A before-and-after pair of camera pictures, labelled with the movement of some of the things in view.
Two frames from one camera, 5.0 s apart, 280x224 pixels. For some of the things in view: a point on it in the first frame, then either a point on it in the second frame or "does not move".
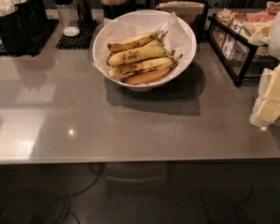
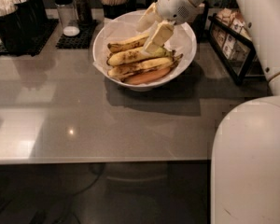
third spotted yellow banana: (130, 69) does not move
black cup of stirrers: (117, 0) does not move
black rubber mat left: (2, 51) does not move
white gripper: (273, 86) -> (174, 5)
